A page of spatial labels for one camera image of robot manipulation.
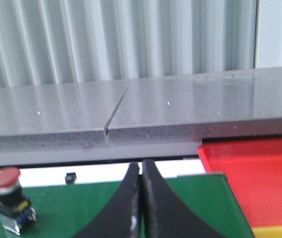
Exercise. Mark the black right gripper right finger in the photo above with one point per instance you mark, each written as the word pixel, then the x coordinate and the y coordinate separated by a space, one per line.
pixel 165 214

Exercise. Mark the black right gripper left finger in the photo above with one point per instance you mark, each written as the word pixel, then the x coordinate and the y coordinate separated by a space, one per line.
pixel 121 216

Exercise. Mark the green conveyor belt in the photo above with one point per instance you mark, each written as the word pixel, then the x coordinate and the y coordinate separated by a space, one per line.
pixel 63 210

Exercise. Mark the small black sensor block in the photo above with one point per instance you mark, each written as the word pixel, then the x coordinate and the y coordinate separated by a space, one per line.
pixel 70 178

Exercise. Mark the red plastic tray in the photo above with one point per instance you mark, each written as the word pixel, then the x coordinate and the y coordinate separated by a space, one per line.
pixel 254 173

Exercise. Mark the grey stone slab right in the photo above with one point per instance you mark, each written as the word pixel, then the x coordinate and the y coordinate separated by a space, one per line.
pixel 239 103

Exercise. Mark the grey stone slab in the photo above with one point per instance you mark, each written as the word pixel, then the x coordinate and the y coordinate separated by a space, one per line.
pixel 239 103
pixel 58 115

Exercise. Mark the grey stone slab left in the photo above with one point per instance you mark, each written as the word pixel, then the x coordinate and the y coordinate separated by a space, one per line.
pixel 58 115

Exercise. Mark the yellow plastic tray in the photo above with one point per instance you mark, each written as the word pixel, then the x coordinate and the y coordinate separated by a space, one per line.
pixel 268 231

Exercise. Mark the white base panel under slabs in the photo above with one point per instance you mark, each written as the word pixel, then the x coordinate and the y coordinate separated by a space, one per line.
pixel 109 153

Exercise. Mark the red mushroom push button switch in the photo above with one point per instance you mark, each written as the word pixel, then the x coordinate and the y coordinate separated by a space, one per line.
pixel 16 209

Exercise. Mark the white corrugated wall panel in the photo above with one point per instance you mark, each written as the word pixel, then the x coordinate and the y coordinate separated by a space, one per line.
pixel 59 41

